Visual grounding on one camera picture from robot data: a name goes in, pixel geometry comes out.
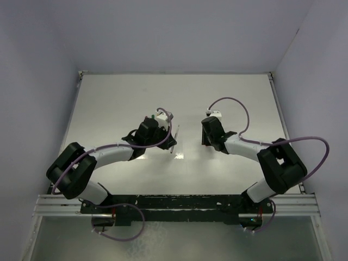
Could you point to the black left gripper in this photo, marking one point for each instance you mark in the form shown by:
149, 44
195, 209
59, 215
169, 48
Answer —
169, 144

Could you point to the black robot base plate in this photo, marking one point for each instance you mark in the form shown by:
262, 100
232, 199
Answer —
122, 210

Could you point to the aluminium table edge rail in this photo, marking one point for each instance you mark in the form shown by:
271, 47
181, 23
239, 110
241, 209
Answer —
284, 126

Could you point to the silver pen red tip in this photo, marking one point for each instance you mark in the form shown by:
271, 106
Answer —
175, 139

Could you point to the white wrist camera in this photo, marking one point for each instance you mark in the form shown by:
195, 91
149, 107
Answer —
162, 119
214, 113

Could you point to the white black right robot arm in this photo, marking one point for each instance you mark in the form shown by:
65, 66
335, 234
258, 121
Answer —
281, 166

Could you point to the aluminium extrusion rail left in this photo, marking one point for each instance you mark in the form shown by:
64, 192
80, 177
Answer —
56, 205

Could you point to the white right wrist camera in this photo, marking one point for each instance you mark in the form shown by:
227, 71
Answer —
214, 113

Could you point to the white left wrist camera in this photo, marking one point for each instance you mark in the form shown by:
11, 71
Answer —
162, 119

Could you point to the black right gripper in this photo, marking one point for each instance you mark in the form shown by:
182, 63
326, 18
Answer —
205, 141

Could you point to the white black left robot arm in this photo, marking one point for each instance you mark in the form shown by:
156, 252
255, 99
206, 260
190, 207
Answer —
71, 172

